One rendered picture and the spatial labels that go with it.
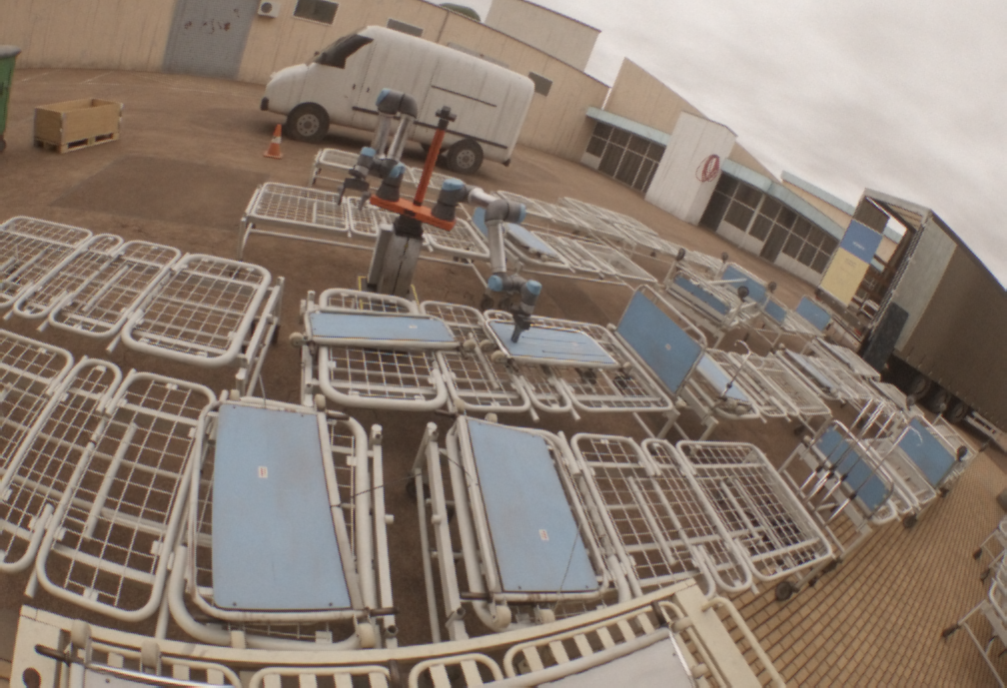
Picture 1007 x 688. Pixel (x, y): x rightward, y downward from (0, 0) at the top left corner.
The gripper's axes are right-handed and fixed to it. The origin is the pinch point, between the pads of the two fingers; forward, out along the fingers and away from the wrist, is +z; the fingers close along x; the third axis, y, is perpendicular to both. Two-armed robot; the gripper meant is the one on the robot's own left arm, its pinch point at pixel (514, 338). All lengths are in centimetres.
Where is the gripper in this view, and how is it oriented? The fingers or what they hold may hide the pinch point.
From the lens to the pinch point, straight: 230.2
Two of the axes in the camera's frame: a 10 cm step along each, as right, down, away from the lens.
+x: -3.3, -4.4, 8.3
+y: 8.9, 1.4, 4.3
